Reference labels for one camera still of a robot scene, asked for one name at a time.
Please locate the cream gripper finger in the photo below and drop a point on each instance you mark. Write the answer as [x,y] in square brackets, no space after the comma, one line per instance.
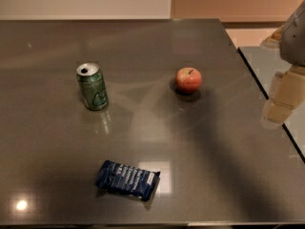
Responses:
[286,93]

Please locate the red apple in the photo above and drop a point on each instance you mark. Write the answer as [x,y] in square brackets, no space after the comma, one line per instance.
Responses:
[188,80]

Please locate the green soda can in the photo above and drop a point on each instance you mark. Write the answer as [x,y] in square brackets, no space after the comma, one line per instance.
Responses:
[92,85]

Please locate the blue rxbar wrapper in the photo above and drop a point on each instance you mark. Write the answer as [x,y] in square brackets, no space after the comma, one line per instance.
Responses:
[127,180]

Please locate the grey side table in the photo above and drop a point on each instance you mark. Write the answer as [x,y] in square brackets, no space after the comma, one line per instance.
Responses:
[263,64]

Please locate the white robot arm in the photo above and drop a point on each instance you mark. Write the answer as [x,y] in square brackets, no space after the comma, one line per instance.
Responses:
[290,40]

